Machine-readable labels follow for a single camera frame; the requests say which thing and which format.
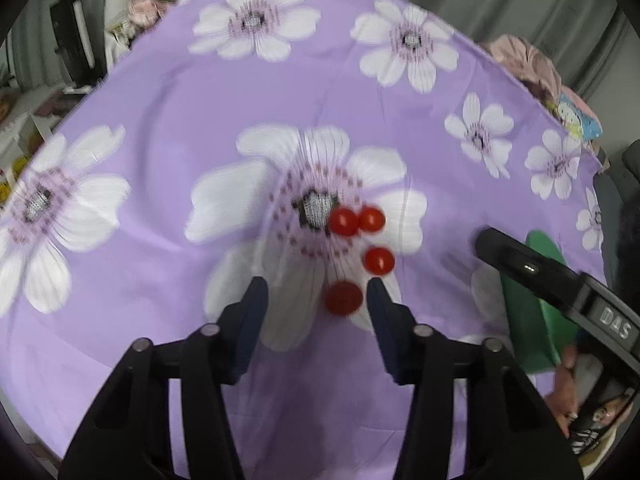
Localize pink bundled cloth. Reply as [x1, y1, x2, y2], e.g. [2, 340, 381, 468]
[481, 34, 564, 99]

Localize black stick vacuum cleaner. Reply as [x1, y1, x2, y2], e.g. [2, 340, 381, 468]
[49, 0, 107, 90]

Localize purple floral cloth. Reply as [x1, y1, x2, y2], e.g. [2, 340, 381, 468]
[0, 0, 608, 480]

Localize pink crumpled clothes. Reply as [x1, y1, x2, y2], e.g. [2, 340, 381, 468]
[126, 0, 172, 29]

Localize grey chair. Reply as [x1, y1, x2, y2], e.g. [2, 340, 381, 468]
[594, 139, 640, 211]

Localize red cherry tomato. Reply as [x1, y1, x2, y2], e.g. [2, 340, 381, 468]
[329, 207, 361, 237]
[325, 281, 364, 316]
[358, 206, 387, 234]
[363, 246, 396, 276]

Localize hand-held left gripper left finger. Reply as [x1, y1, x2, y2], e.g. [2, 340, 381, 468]
[57, 276, 269, 480]

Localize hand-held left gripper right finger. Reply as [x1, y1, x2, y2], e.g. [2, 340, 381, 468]
[366, 277, 583, 480]

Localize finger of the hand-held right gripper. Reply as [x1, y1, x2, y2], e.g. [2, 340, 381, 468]
[475, 227, 588, 333]

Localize cartoon print pillow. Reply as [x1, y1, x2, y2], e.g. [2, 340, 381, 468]
[546, 91, 604, 142]

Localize white low shelf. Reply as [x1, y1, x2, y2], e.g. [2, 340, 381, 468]
[0, 85, 92, 181]

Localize green plastic bowl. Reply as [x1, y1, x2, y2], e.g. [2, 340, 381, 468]
[502, 230, 581, 372]

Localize person's right hand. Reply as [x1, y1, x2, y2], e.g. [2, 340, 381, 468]
[544, 345, 577, 437]

